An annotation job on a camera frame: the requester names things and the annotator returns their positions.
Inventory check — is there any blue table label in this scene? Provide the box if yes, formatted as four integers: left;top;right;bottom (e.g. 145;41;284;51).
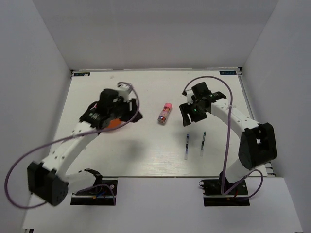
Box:
73;72;90;77
219;70;237;75

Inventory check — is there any red round pen holder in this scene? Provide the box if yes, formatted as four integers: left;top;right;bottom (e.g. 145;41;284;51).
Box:
92;101;123;129

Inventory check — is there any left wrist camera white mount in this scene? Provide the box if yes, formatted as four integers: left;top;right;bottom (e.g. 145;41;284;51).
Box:
116;83;133;102

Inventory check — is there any blue gel pen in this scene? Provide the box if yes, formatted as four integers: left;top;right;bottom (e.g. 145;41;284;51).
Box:
184;134;190;160

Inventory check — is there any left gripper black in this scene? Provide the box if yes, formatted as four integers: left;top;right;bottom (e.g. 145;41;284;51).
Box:
109;97;144;123

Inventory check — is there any pink capped clear marker tube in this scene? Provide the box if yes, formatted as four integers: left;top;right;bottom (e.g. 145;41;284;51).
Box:
157;103;173;125

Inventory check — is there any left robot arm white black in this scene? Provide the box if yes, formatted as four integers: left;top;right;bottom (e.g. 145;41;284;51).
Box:
27;82;142;206

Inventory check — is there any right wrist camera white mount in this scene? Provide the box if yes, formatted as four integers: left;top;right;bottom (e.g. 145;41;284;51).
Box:
182;89;195;104

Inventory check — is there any purple cable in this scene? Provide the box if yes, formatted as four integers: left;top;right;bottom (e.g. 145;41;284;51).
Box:
5;82;140;209
182;76;264;200

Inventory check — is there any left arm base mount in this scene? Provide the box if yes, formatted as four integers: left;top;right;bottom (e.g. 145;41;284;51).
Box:
70;179;118;206

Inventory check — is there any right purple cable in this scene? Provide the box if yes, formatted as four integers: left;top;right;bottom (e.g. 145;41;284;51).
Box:
182;76;264;200

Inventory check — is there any left blue table label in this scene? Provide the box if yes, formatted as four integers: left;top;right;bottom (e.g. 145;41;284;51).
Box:
73;72;90;77

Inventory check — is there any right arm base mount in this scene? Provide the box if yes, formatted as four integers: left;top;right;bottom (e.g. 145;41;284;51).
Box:
198;179;250;207

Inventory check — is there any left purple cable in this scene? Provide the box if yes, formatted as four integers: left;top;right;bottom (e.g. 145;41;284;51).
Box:
5;82;140;209

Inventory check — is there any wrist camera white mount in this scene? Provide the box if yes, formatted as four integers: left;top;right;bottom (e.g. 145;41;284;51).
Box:
182;89;195;104
116;83;133;102

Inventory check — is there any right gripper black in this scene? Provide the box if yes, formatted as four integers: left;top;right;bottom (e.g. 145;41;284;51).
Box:
179;100;207;127

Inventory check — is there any right blue table label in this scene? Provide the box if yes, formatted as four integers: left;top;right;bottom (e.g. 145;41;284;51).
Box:
219;70;237;75

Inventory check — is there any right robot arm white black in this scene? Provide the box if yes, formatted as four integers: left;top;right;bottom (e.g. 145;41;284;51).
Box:
179;82;277;194

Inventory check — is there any green gel pen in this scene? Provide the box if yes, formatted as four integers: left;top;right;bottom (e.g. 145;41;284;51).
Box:
200;131;206;157

